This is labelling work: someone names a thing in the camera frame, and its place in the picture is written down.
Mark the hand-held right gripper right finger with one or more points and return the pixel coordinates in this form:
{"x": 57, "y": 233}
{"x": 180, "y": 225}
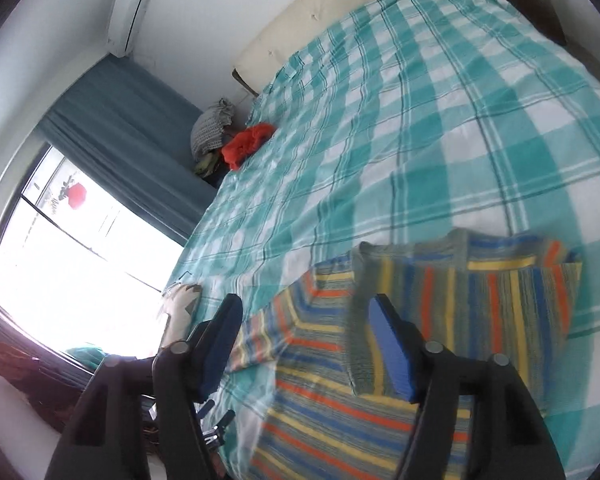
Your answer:
{"x": 392, "y": 355}

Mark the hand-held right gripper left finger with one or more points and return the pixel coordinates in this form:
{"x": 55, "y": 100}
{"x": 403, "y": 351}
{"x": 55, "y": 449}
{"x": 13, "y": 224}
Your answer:
{"x": 215, "y": 360}

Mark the striped knit sweater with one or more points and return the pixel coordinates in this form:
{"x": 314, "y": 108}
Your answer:
{"x": 480, "y": 310}

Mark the dark clothes pile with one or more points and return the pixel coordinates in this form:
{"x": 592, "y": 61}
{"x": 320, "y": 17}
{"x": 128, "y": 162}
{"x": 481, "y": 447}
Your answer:
{"x": 210, "y": 165}

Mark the patterned beige pillow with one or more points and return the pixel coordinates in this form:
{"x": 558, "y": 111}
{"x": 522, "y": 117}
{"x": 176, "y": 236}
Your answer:
{"x": 182, "y": 310}

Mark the green cloth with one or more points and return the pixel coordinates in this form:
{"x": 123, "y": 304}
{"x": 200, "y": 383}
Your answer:
{"x": 85, "y": 355}

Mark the window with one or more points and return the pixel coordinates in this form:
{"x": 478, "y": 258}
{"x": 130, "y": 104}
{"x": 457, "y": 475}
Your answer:
{"x": 80, "y": 270}

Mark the dark striped cloth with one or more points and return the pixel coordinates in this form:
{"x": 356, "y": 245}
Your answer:
{"x": 30, "y": 380}

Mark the red hanging object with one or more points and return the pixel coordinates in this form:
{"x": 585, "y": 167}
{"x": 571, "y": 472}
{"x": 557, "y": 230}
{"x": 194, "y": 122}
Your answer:
{"x": 76, "y": 196}

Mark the red cloth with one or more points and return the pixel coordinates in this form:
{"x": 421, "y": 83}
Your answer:
{"x": 245, "y": 145}

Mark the grey striped cloth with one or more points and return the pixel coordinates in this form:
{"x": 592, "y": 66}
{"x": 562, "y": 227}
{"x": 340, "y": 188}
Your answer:
{"x": 210, "y": 125}

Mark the teal curtain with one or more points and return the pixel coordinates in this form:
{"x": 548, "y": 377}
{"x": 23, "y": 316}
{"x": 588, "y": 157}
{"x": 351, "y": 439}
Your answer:
{"x": 130, "y": 135}

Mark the bed with teal plaid sheet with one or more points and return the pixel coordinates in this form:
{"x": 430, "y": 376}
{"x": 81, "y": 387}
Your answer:
{"x": 405, "y": 110}

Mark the cream padded headboard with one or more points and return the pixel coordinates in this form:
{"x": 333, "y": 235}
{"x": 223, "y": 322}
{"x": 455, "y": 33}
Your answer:
{"x": 330, "y": 5}

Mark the white air conditioner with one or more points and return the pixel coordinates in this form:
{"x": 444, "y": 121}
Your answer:
{"x": 130, "y": 10}

